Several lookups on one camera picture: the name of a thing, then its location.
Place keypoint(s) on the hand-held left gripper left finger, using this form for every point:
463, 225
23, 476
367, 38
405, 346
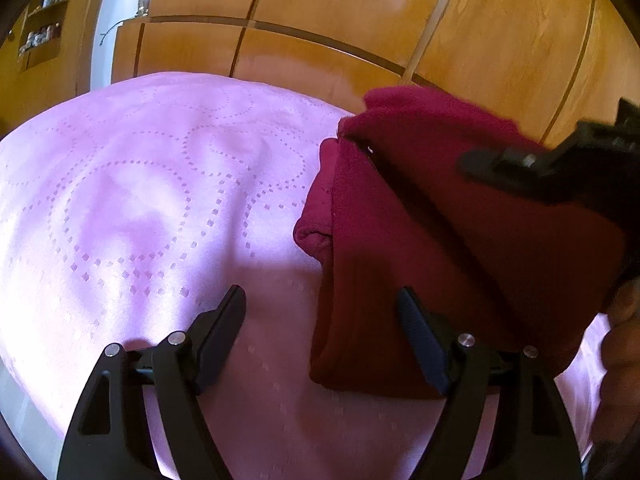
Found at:
225, 331

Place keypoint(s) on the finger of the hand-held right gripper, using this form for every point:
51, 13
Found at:
550, 175

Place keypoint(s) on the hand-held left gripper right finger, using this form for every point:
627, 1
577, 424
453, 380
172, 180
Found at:
425, 341

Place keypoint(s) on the maroon embroidered sweater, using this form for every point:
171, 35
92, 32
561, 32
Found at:
400, 240

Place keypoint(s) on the person's right hand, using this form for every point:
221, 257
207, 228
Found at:
622, 350

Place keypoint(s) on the pink dotted bedspread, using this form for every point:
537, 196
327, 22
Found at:
150, 210

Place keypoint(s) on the wooden wardrobe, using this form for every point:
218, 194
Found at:
325, 10

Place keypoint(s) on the glass jar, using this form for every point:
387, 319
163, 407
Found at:
146, 4

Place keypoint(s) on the wooden shelf with jars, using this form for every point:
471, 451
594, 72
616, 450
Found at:
45, 35

